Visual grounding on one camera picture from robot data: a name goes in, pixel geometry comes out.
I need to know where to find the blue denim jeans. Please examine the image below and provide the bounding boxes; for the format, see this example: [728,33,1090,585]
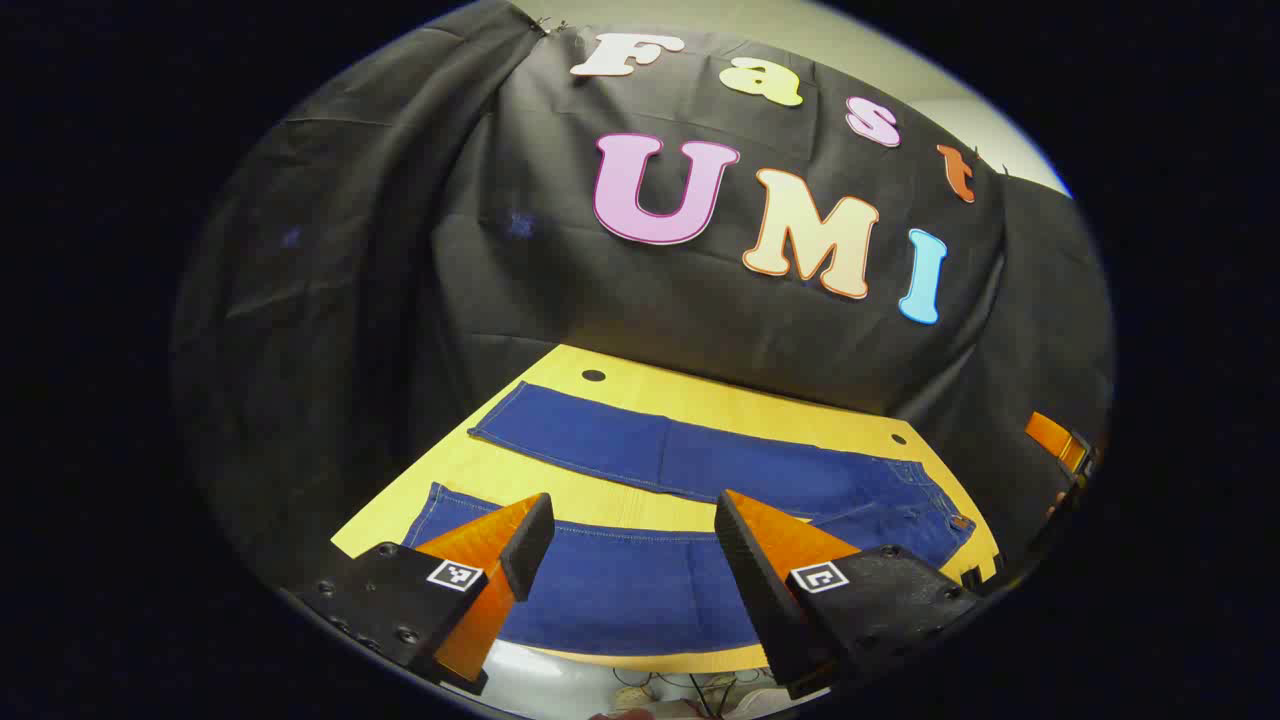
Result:
[400,380,979,657]

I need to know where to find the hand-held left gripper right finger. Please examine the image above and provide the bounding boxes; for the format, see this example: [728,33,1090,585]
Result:
[714,489,987,700]

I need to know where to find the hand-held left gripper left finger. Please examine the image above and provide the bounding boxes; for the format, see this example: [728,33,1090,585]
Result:
[288,492,556,697]

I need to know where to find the black backdrop cloth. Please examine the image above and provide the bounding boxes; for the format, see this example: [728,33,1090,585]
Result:
[170,0,1116,601]

